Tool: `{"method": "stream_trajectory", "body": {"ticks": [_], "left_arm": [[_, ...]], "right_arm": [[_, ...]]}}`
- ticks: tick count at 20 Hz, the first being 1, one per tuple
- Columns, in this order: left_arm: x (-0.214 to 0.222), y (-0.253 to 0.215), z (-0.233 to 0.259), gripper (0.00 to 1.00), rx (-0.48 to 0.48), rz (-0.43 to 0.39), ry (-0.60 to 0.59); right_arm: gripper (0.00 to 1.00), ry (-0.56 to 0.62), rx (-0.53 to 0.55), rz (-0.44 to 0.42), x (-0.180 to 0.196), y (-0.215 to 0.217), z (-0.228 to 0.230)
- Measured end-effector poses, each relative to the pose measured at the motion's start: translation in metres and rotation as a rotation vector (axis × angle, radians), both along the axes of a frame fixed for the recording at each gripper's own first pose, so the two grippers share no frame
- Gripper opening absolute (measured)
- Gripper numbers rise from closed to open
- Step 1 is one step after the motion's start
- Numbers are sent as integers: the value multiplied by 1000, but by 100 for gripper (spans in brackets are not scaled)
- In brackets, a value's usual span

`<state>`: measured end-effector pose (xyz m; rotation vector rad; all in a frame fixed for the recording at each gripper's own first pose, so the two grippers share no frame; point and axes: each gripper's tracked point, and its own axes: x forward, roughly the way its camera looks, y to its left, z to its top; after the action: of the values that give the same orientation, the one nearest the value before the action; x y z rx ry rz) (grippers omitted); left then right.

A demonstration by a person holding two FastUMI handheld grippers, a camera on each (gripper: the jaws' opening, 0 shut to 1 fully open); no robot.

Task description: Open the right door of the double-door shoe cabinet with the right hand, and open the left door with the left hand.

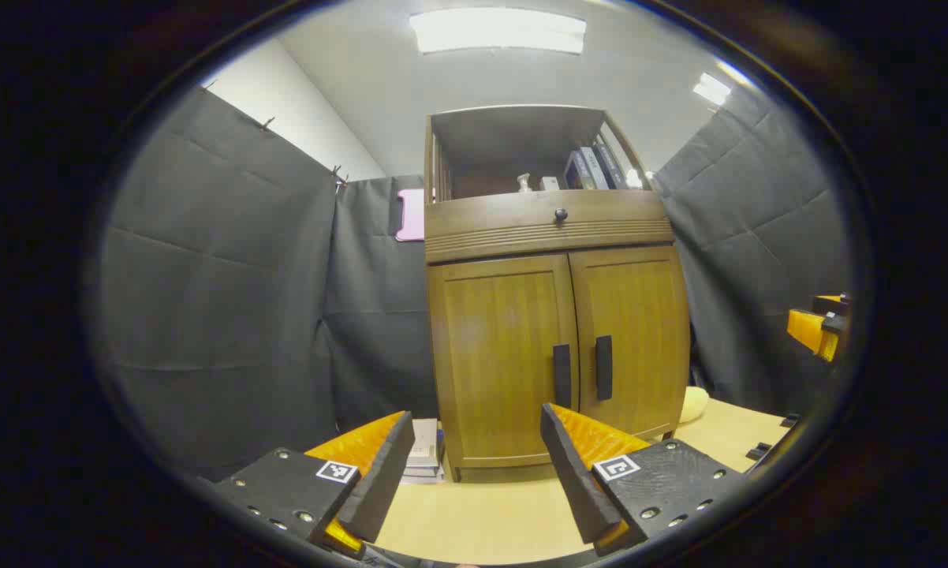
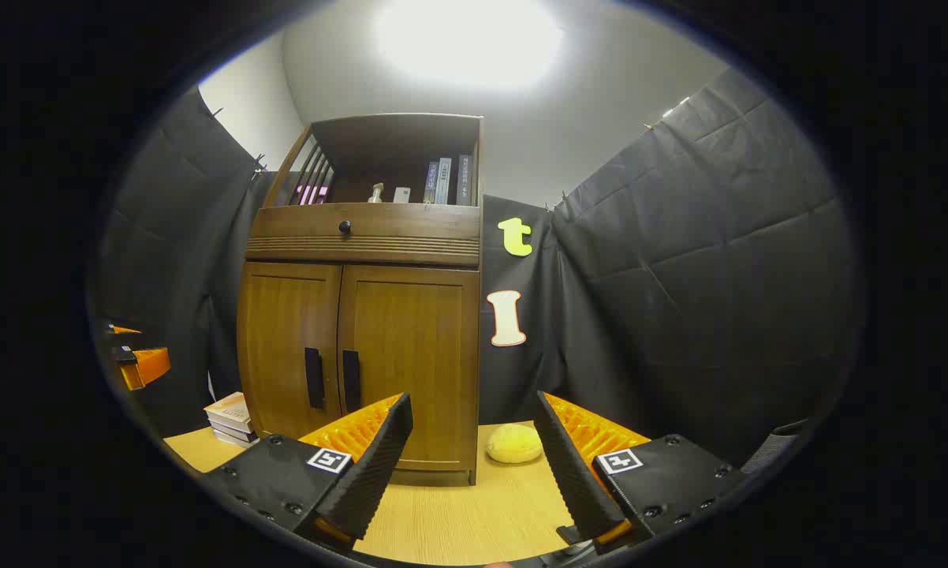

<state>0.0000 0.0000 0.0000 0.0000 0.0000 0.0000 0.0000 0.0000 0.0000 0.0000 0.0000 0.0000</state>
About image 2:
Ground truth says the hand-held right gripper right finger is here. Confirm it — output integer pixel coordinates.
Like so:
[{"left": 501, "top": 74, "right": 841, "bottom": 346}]
[{"left": 532, "top": 390, "right": 752, "bottom": 553}]

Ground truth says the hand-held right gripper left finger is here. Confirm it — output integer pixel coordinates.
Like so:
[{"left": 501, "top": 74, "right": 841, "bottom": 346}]
[{"left": 198, "top": 392, "right": 414, "bottom": 553}]

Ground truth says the wooden shoe cabinet door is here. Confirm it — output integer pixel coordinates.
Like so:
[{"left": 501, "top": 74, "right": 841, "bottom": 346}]
[
  {"left": 237, "top": 262, "right": 343, "bottom": 439},
  {"left": 338, "top": 265, "right": 480, "bottom": 473}
]

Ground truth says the brown wooden shoe cabinet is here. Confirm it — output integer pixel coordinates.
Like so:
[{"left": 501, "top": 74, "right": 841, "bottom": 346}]
[{"left": 236, "top": 113, "right": 487, "bottom": 486}]

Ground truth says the yellow round bun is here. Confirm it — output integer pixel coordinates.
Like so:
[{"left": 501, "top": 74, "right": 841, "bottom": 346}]
[{"left": 486, "top": 424, "right": 544, "bottom": 465}]

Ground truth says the white orange cover book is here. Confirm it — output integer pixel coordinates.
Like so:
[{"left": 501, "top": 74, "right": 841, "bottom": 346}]
[{"left": 204, "top": 392, "right": 252, "bottom": 423}]

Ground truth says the wooden drawer with black knob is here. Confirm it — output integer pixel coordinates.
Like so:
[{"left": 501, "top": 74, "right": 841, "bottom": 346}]
[{"left": 247, "top": 204, "right": 481, "bottom": 239}]

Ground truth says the ceiling light panel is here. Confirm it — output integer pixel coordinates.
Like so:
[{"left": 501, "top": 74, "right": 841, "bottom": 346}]
[{"left": 375, "top": 0, "right": 565, "bottom": 88}]

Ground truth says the grey webbing strap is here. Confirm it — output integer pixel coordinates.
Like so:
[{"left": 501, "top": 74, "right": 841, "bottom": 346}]
[{"left": 741, "top": 420, "right": 812, "bottom": 476}]

